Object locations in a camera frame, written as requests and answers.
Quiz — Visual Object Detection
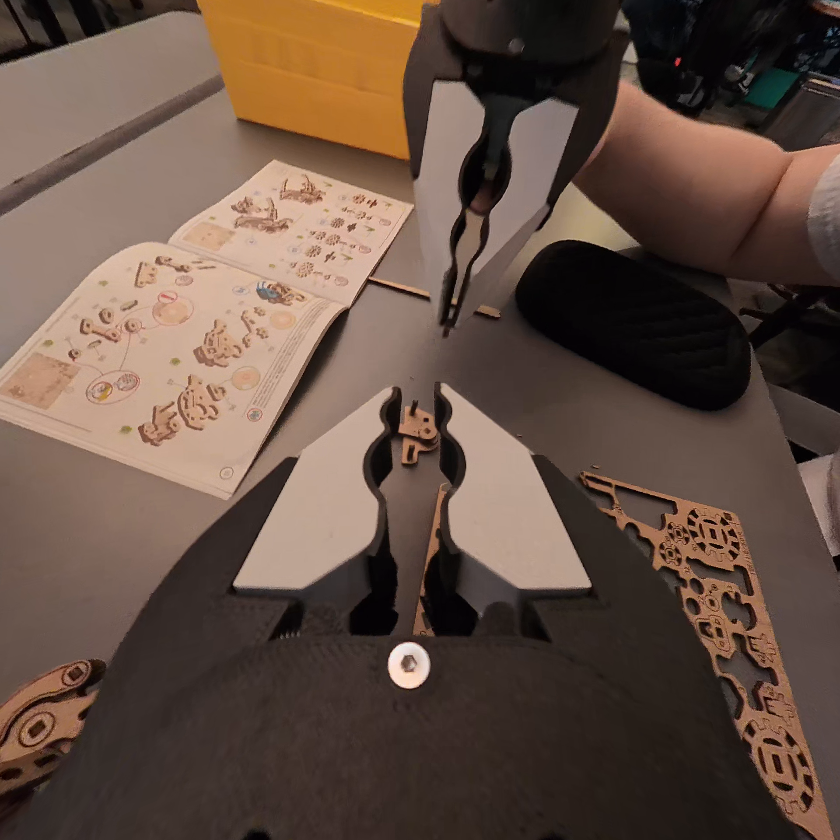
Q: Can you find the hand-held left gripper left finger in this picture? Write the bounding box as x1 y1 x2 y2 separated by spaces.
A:
233 386 403 636

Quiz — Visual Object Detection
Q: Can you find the yellow plastic bin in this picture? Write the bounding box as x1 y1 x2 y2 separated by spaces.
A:
197 0 424 160

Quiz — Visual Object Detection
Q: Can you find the small wooden model assembly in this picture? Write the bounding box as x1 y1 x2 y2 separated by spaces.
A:
396 398 442 468

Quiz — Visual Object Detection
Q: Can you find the open instruction booklet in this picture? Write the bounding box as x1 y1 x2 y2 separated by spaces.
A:
0 159 414 501

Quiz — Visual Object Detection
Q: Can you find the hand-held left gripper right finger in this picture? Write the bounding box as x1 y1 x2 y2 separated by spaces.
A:
433 382 595 636

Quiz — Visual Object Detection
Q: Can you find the wooden laser-cut parts sheet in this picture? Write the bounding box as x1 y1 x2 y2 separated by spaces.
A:
410 471 836 840

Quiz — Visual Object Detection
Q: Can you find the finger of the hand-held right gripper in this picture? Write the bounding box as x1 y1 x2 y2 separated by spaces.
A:
413 80 488 324
445 104 580 337

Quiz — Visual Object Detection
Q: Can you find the person's right forearm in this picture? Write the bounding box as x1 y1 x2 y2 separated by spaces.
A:
570 82 840 287

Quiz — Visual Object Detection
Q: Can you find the thin wooden stick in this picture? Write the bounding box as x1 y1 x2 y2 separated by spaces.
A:
367 276 503 320

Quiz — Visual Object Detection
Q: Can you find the large partly assembled wooden model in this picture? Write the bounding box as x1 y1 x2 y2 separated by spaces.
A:
0 658 107 788

